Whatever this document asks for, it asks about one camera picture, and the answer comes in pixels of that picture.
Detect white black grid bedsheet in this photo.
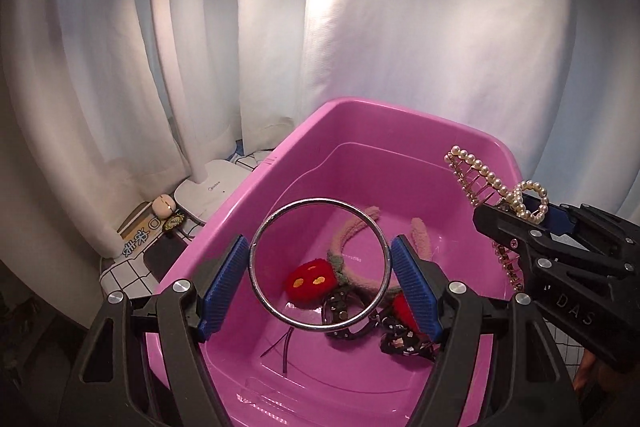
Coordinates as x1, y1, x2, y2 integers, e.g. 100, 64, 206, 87
99, 141, 268, 298

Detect small beige earbud case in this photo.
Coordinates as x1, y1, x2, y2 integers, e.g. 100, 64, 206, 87
152, 194, 177, 220

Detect window frame bar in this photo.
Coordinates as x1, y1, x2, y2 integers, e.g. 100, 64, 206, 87
150, 0, 207, 184

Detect black wrist watch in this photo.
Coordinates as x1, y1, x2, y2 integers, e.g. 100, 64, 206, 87
321, 285, 381, 341

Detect large silver bangle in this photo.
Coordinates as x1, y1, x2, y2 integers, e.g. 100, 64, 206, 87
248, 197, 392, 334

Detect pink fluffy headband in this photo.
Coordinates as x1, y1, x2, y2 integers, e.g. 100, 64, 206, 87
284, 204, 434, 308

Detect black hair pins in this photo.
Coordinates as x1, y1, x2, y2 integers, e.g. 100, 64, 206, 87
259, 326, 294, 377

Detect black polka dot bow clip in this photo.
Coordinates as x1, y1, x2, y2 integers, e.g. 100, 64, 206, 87
380, 315, 436, 362

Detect person's right hand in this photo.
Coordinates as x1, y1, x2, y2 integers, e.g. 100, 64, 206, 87
573, 349, 606, 393

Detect yellow labelled box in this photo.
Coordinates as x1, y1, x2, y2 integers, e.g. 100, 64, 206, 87
117, 202, 186, 258

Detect white lamp base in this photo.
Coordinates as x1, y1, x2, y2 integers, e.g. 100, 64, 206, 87
174, 159, 250, 223

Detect pink plastic tub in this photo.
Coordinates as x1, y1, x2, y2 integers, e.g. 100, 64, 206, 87
144, 95, 524, 427

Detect white sheer curtain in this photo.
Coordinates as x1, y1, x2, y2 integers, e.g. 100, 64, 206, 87
1, 0, 639, 323

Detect pearl hair claw clip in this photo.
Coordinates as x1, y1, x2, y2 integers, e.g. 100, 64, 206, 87
444, 145, 550, 293

